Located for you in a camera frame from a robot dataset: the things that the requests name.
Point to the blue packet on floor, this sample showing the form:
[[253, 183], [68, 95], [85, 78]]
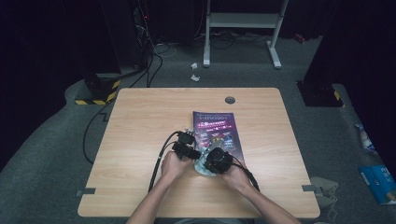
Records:
[[378, 182]]

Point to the person's left hand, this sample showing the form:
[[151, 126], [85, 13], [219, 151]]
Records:
[[172, 168]]

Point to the blue and white packet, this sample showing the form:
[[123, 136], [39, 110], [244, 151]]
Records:
[[365, 140]]

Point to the grey tape strip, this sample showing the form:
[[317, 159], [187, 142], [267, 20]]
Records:
[[308, 188], [87, 191]]

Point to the dark equipment rack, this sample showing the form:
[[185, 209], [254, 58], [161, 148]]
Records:
[[130, 37]]

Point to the small crumpled white paper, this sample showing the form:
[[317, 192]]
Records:
[[194, 65], [195, 77]]

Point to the white metal stand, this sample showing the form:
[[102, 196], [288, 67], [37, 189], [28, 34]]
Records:
[[243, 20]]

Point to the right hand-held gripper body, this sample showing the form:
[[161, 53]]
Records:
[[219, 160]]

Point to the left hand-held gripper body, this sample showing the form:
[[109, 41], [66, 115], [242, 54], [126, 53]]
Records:
[[183, 140]]

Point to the grey round table grommet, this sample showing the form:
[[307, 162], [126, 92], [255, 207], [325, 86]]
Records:
[[230, 100]]

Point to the small red object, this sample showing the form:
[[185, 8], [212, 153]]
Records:
[[299, 38]]

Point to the black base with yellow corner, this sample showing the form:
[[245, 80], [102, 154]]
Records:
[[320, 95]]

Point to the light blue cleaning cloth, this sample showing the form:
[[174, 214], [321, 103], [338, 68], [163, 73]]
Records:
[[200, 168]]

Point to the person's right hand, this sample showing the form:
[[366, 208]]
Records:
[[238, 180]]

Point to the colourful glossy magazine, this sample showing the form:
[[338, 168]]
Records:
[[214, 130]]

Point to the black yellow striped wide base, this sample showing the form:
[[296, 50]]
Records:
[[99, 90]]

